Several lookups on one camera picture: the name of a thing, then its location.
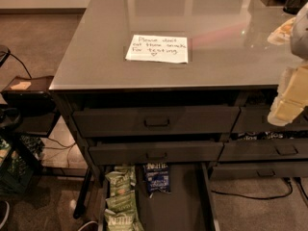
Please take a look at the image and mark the dark crate with snacks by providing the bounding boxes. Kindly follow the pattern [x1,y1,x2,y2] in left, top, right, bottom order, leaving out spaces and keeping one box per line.
[0,136,44,194]

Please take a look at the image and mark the black floor cable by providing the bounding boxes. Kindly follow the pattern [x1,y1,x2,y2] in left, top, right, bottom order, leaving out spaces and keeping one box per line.
[211,177,308,207]

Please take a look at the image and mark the white handwritten paper note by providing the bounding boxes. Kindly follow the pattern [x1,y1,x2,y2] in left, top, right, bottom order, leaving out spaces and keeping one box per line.
[125,35,189,64]

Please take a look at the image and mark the green chip bag middle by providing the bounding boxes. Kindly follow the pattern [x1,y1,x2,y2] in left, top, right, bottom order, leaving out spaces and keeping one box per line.
[106,191,136,213]

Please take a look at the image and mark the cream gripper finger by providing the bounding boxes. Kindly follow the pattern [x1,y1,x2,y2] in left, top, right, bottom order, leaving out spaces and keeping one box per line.
[268,65,308,126]
[268,17,295,45]

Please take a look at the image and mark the top left drawer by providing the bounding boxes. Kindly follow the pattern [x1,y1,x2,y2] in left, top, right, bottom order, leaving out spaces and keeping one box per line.
[73,106,240,138]

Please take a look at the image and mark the green chip bag back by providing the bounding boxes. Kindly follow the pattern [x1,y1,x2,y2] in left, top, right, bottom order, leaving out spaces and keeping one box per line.
[106,166,137,196]

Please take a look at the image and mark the green Kettle chip bag front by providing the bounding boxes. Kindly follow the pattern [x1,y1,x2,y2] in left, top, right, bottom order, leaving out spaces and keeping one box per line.
[104,209,144,231]

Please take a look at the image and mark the dark snack bags in drawer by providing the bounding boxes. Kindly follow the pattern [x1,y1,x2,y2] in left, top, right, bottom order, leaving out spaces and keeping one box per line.
[231,131,308,141]

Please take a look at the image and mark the middle right drawer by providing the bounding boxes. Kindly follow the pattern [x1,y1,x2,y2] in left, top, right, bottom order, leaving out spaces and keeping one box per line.
[219,139,308,162]

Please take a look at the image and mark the middle left drawer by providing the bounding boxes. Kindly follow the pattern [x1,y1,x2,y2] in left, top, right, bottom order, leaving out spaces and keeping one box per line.
[89,141,223,165]

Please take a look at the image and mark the blue Kettle chip bag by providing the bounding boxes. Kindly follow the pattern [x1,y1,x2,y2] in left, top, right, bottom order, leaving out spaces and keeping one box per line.
[143,163,171,197]

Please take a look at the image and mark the grey cabinet counter unit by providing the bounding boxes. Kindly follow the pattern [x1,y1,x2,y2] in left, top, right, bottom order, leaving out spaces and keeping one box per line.
[50,0,307,231]

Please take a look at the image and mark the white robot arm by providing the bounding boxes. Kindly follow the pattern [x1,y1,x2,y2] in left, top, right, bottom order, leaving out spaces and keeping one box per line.
[268,4,308,126]

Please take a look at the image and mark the dark side table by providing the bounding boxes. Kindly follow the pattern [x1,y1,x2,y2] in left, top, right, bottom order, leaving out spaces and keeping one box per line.
[1,76,60,137]

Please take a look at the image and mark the open bottom left drawer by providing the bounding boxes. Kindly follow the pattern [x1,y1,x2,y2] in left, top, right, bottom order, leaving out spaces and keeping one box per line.
[99,163,220,231]

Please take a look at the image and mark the top right drawer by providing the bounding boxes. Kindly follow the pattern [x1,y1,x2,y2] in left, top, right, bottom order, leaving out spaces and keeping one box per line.
[233,106,308,133]

